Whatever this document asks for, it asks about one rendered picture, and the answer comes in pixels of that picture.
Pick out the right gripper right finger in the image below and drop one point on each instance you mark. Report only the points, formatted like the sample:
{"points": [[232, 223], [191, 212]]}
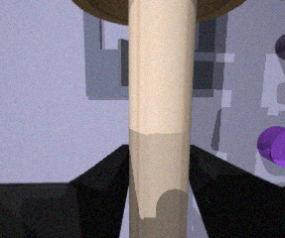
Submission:
{"points": [[234, 203]]}

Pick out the purple cylinder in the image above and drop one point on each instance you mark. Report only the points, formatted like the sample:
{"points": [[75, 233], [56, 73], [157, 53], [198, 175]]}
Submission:
{"points": [[271, 145]]}

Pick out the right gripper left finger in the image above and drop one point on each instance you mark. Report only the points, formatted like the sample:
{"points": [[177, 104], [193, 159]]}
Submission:
{"points": [[93, 209]]}

